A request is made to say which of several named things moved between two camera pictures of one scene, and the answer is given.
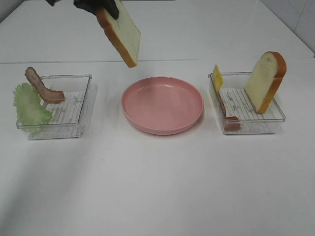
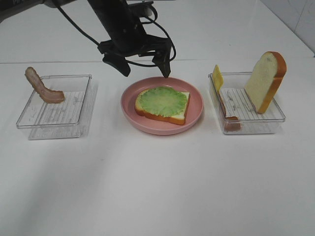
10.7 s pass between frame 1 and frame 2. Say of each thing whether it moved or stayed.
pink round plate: stayed
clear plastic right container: stayed
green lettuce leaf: moved
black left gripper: moved
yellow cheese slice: stayed
